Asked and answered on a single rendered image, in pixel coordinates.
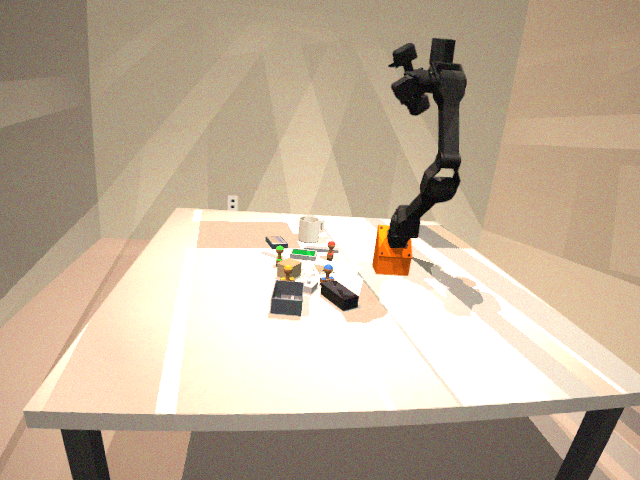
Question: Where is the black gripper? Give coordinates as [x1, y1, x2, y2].
[388, 43, 430, 115]

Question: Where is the white mug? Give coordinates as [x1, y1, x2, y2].
[298, 216, 325, 243]

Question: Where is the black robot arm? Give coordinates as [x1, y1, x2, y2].
[387, 38, 467, 248]

